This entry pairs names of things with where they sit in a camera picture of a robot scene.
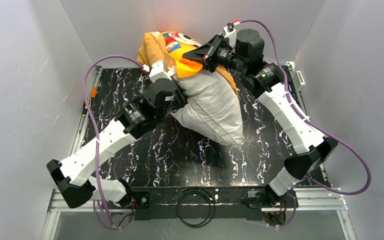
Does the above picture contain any orange printed pillowcase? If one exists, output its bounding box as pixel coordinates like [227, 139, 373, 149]
[136, 31, 240, 99]

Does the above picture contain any white pillow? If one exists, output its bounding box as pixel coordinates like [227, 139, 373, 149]
[172, 69, 243, 147]

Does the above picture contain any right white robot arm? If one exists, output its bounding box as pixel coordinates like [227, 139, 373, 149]
[182, 28, 338, 200]

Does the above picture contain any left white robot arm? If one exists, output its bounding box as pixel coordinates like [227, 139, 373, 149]
[46, 78, 187, 209]

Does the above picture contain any white power strip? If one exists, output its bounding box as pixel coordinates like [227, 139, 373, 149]
[296, 70, 306, 92]

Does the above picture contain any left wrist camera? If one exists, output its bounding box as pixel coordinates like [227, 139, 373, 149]
[141, 60, 177, 83]

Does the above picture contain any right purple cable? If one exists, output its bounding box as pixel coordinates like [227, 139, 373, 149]
[239, 19, 373, 229]

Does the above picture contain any purple cable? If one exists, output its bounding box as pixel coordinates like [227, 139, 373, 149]
[239, 19, 373, 229]
[82, 54, 147, 231]

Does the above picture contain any yellow handled screwdriver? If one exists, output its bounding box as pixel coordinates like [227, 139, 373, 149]
[81, 87, 97, 117]

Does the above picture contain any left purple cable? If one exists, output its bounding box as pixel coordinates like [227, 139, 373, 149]
[82, 54, 147, 231]

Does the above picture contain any black cable loop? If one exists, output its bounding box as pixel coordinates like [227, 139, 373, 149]
[175, 187, 217, 229]

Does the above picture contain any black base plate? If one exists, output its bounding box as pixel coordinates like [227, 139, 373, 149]
[110, 186, 299, 222]

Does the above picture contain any aluminium frame rail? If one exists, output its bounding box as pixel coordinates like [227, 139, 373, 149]
[41, 186, 357, 240]

